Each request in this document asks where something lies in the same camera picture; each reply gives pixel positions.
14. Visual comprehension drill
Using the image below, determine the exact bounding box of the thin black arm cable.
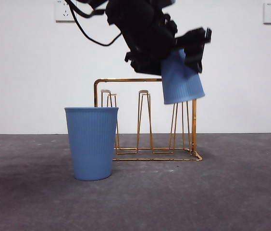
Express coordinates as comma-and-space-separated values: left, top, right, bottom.
64, 0, 122, 47

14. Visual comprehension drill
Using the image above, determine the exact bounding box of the gold wire cup rack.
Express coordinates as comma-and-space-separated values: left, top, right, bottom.
93, 77, 203, 162

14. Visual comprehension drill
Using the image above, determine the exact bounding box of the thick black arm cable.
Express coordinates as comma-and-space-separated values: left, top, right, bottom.
72, 0, 109, 19

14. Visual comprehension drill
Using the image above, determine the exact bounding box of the blue ribbed plastic cup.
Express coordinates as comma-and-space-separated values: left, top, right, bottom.
64, 106, 120, 181
160, 48, 206, 105

